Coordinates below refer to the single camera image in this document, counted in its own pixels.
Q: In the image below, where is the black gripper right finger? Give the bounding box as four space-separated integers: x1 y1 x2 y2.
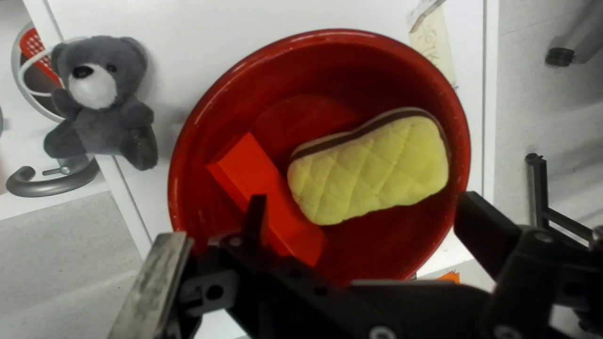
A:
340 190 603 339

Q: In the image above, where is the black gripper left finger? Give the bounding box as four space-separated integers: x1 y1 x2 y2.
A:
105 192 354 339

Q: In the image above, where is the yellow quilted plushy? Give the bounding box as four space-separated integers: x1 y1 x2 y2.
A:
286 107 452 227

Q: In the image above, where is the red bowl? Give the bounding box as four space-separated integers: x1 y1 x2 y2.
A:
165 26 472 288

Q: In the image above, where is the orange floor tape marker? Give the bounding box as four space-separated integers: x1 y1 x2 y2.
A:
435 269 463 284

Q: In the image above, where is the orange block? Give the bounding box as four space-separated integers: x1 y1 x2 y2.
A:
205 130 327 267

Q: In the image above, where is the grey teddy bear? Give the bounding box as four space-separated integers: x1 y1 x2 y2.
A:
41 33 160 173

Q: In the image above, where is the white cabinet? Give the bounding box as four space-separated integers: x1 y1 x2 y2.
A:
20 0 501 280

